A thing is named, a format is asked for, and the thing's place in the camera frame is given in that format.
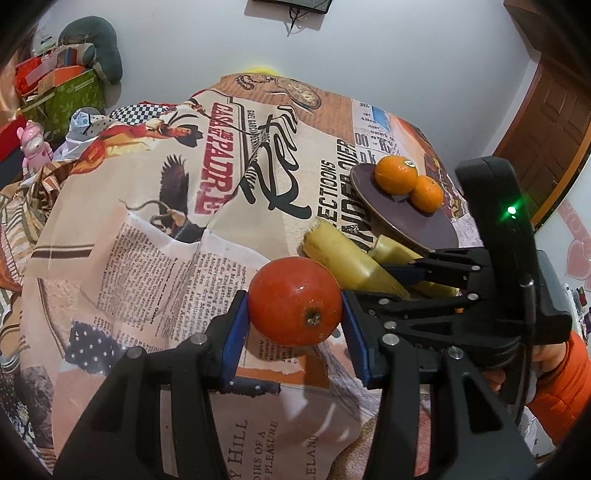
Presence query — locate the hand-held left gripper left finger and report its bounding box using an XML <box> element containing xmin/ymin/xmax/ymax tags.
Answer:
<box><xmin>53</xmin><ymin>290</ymin><xmax>251</xmax><ymax>480</ymax></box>

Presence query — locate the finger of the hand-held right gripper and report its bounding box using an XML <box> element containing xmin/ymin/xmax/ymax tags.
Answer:
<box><xmin>382</xmin><ymin>248</ymin><xmax>493</xmax><ymax>297</ymax></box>
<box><xmin>355</xmin><ymin>289</ymin><xmax>499</xmax><ymax>370</ymax></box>

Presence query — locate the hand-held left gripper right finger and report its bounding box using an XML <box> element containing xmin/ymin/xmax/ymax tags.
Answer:
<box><xmin>341</xmin><ymin>291</ymin><xmax>539</xmax><ymax>480</ymax></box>

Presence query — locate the small yellow banana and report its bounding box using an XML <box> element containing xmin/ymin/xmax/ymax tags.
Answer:
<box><xmin>367</xmin><ymin>235</ymin><xmax>461</xmax><ymax>299</ymax></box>

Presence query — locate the purple plate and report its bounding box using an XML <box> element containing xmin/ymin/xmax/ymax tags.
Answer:
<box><xmin>349</xmin><ymin>162</ymin><xmax>459</xmax><ymax>253</ymax></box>

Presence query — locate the large yellow banana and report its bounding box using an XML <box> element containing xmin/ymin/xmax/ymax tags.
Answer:
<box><xmin>302</xmin><ymin>219</ymin><xmax>413</xmax><ymax>302</ymax></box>

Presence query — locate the red tomato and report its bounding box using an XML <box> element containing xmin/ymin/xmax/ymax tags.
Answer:
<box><xmin>247</xmin><ymin>257</ymin><xmax>343</xmax><ymax>347</ymax></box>

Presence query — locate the person's right forearm orange sleeve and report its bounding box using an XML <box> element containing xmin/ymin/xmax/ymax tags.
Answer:
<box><xmin>526</xmin><ymin>330</ymin><xmax>591</xmax><ymax>449</ymax></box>

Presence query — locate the person's right hand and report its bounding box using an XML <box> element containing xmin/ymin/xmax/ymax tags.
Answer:
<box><xmin>481</xmin><ymin>344</ymin><xmax>567</xmax><ymax>394</ymax></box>

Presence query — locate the small orange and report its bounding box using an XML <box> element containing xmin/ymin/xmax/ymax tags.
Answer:
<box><xmin>410</xmin><ymin>175</ymin><xmax>445</xmax><ymax>214</ymax></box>

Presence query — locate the large orange with sticker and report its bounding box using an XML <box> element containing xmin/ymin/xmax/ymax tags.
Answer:
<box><xmin>374</xmin><ymin>155</ymin><xmax>419</xmax><ymax>196</ymax></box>

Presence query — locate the printed newspaper pattern tablecloth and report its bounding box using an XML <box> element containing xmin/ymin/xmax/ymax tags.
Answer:
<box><xmin>0</xmin><ymin>71</ymin><xmax>522</xmax><ymax>480</ymax></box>

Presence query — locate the brown wooden door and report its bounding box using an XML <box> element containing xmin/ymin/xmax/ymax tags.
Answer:
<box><xmin>492</xmin><ymin>0</ymin><xmax>591</xmax><ymax>228</ymax></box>

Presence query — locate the striped brown cloth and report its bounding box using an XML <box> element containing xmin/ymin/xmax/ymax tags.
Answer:
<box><xmin>0</xmin><ymin>178</ymin><xmax>61</xmax><ymax>301</ymax></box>

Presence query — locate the black white checkered cloth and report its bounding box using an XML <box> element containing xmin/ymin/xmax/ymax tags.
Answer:
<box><xmin>108</xmin><ymin>102</ymin><xmax>179</xmax><ymax>126</ymax></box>

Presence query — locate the pink toy figure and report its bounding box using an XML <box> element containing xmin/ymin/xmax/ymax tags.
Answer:
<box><xmin>17</xmin><ymin>120</ymin><xmax>54</xmax><ymax>179</ymax></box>

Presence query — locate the green patterned gift box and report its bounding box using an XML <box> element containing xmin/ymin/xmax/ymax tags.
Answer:
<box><xmin>20</xmin><ymin>68</ymin><xmax>106</xmax><ymax>140</ymax></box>

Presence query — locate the grey plush cushion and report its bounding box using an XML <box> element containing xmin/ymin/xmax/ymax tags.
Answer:
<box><xmin>57</xmin><ymin>15</ymin><xmax>124</xmax><ymax>86</ymax></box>

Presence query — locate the orange red paper bag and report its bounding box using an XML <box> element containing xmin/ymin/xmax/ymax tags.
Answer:
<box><xmin>13</xmin><ymin>47</ymin><xmax>89</xmax><ymax>99</ymax></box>

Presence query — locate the pink heart wall sticker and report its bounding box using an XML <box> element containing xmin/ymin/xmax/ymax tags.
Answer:
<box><xmin>556</xmin><ymin>198</ymin><xmax>591</xmax><ymax>283</ymax></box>

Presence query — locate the black monitor cable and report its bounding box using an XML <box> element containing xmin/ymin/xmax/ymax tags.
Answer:
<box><xmin>285</xmin><ymin>6</ymin><xmax>306</xmax><ymax>36</ymax></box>

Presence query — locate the black wall monitor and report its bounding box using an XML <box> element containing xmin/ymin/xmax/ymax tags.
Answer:
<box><xmin>252</xmin><ymin>0</ymin><xmax>334</xmax><ymax>15</ymax></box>

